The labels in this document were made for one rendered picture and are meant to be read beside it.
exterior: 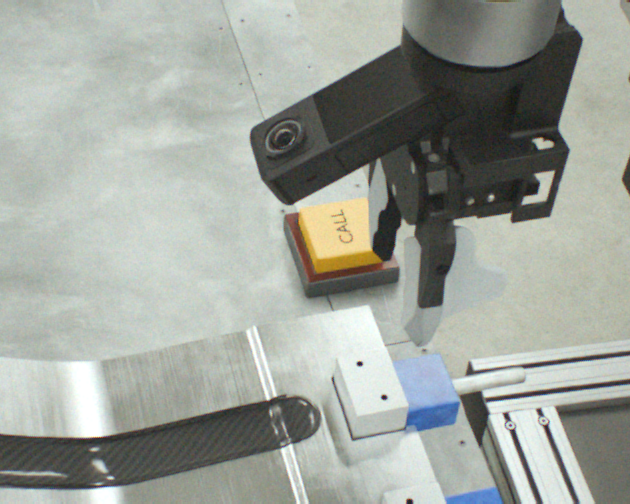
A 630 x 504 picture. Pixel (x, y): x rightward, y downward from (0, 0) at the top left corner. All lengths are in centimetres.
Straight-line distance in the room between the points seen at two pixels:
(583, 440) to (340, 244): 76
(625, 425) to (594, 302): 44
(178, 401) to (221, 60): 47
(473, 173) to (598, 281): 153
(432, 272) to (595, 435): 107
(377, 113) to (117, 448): 33
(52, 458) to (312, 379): 18
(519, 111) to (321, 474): 29
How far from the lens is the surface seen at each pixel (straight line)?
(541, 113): 68
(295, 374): 88
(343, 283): 104
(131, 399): 88
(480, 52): 61
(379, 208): 76
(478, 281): 74
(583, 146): 241
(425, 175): 66
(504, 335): 208
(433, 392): 87
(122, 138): 117
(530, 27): 61
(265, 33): 129
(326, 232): 104
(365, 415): 84
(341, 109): 66
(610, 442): 174
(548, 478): 166
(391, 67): 67
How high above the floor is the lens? 161
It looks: 48 degrees down
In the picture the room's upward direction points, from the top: 5 degrees clockwise
